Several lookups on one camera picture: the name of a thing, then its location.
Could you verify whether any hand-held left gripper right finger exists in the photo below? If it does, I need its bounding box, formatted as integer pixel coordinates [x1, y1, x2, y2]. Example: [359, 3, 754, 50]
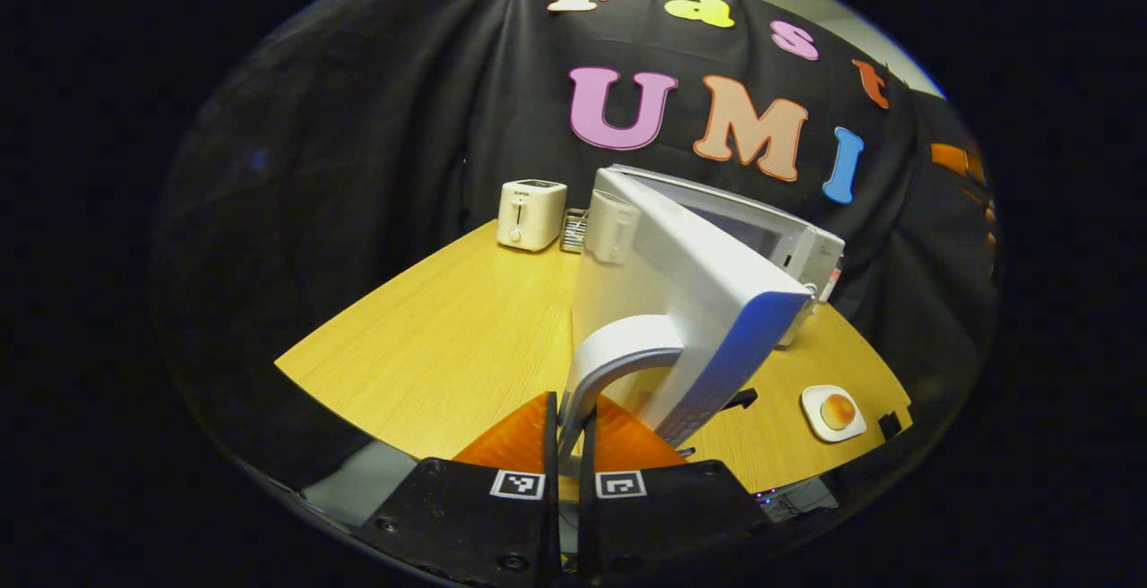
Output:
[577, 394, 772, 585]

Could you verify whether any grey box with cables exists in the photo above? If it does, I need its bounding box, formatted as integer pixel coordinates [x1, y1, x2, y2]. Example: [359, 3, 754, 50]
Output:
[757, 479, 840, 523]

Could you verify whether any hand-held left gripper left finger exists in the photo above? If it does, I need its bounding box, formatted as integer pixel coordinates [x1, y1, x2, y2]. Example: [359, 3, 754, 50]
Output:
[357, 391, 562, 588]

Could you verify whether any small white plate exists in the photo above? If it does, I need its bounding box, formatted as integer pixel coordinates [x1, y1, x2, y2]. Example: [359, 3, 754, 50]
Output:
[800, 384, 868, 444]

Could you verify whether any metal wire rack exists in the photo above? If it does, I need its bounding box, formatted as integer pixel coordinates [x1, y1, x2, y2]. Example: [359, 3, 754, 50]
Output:
[560, 208, 590, 255]

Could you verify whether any white microwave oven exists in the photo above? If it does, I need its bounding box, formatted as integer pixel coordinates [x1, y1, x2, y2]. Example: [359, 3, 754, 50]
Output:
[557, 164, 846, 462]

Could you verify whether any round golden bread bun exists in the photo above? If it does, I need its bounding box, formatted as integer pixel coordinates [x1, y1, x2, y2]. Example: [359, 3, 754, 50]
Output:
[819, 393, 858, 431]

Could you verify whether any white toaster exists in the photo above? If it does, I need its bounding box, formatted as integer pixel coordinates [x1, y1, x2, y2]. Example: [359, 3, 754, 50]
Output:
[497, 178, 568, 254]

